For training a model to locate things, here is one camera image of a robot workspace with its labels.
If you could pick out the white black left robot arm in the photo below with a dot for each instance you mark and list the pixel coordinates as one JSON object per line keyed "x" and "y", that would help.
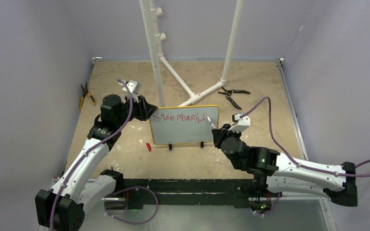
{"x": 64, "y": 206}

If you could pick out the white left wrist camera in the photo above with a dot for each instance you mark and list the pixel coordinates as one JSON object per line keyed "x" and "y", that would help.
{"x": 134, "y": 88}

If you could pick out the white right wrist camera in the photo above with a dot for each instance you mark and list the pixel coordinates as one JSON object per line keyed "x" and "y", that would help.
{"x": 240, "y": 123}

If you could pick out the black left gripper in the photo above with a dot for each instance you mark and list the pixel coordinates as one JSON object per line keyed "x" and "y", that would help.
{"x": 144, "y": 109}

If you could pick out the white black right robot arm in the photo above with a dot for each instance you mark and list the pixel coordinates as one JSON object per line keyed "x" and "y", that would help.
{"x": 277, "y": 173}

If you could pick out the metal whiteboard stand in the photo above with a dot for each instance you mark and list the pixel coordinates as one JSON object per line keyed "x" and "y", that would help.
{"x": 186, "y": 145}

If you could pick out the yellow framed whiteboard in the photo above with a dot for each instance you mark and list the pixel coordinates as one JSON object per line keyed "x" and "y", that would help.
{"x": 189, "y": 124}

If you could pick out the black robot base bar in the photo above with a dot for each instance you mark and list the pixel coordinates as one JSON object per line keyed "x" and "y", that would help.
{"x": 239, "y": 193}

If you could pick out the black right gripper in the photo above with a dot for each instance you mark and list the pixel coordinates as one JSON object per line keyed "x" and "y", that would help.
{"x": 220, "y": 134}

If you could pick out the red marker cap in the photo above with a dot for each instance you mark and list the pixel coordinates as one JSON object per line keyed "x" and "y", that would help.
{"x": 148, "y": 146}

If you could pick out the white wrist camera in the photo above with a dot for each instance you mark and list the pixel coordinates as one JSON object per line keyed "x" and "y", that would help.
{"x": 134, "y": 88}
{"x": 240, "y": 123}

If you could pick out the white red whiteboard marker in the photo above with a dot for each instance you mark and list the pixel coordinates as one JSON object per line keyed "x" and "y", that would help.
{"x": 211, "y": 122}

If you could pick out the white PVC pipe frame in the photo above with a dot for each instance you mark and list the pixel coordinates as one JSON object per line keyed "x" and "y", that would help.
{"x": 190, "y": 30}

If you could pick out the yellow black needle-nose pliers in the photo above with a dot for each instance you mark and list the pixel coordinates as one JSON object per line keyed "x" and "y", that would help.
{"x": 85, "y": 93}

